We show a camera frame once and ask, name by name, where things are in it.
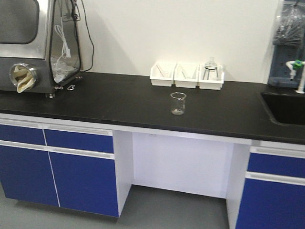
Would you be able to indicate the small clear glass beaker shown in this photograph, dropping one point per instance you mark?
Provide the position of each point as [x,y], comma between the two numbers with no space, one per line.
[178,103]

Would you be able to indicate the left white storage bin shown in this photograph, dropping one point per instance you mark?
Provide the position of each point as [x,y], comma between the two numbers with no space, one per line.
[162,74]

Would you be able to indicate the white storage bin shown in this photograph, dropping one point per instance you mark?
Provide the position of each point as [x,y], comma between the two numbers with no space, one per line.
[186,75]
[162,74]
[211,84]

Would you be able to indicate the middle white storage bin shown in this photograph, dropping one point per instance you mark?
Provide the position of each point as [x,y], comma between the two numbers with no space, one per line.
[186,75]

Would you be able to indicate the right white storage bin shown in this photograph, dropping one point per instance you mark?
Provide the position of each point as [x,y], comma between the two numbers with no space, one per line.
[211,84]

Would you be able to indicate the round glass flask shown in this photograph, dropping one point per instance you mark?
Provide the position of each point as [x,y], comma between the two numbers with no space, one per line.
[211,65]

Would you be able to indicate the metal carabiner clip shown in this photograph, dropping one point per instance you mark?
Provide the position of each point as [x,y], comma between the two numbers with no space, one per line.
[71,87]

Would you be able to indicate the blue lab cabinet left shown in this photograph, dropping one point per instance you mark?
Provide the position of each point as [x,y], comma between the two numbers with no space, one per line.
[71,166]

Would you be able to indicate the blue lab cabinet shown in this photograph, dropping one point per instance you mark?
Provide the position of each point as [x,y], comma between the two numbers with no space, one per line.
[71,166]
[266,186]

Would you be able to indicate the black lab sink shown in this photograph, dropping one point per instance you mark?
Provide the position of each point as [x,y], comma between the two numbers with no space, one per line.
[284,109]

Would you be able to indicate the cream rubber glove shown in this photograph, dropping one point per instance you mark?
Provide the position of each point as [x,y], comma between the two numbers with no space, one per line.
[23,77]

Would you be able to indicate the stainless steel glove box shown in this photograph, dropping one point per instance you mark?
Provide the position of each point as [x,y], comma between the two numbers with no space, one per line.
[44,35]

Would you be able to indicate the blue lab cabinet right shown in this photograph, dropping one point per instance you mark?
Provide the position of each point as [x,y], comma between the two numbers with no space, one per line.
[266,186]

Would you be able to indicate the blue drying rack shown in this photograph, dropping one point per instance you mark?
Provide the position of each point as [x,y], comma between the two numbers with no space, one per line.
[289,43]

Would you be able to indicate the white lab faucet green knob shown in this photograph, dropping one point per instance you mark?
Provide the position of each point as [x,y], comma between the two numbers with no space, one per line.
[294,66]

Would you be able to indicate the black wire flask stand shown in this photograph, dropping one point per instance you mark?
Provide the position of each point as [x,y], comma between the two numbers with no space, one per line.
[210,74]

